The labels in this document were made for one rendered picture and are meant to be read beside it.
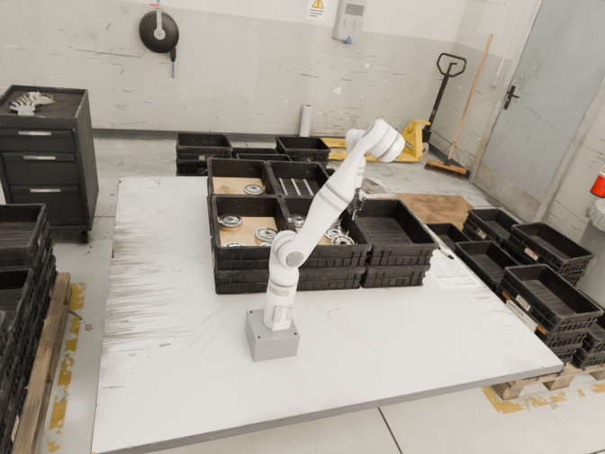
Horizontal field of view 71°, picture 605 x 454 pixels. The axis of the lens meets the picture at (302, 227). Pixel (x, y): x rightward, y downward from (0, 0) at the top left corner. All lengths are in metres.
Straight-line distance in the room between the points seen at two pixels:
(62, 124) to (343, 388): 2.16
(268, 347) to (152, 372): 0.36
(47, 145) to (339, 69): 3.33
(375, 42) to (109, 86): 2.90
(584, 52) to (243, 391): 3.93
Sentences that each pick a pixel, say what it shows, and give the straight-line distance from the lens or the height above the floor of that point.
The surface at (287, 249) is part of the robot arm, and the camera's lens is 1.24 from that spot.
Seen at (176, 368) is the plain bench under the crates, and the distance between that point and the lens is 1.45.
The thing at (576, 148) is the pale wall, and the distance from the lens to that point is 4.39.
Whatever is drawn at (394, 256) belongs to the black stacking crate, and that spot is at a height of 0.87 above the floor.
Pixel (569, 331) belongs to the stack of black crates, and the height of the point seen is 0.49.
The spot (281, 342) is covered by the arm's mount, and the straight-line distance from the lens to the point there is 1.43.
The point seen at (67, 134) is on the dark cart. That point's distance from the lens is 2.88.
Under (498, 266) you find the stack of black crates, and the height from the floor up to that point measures 0.38.
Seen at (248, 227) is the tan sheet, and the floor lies 0.83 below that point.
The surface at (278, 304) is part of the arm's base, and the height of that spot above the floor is 0.90.
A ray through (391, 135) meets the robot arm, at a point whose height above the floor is 1.46.
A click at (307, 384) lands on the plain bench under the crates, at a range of 1.43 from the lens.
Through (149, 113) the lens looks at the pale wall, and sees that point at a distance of 4.94.
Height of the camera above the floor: 1.81
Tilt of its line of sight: 31 degrees down
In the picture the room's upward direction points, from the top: 10 degrees clockwise
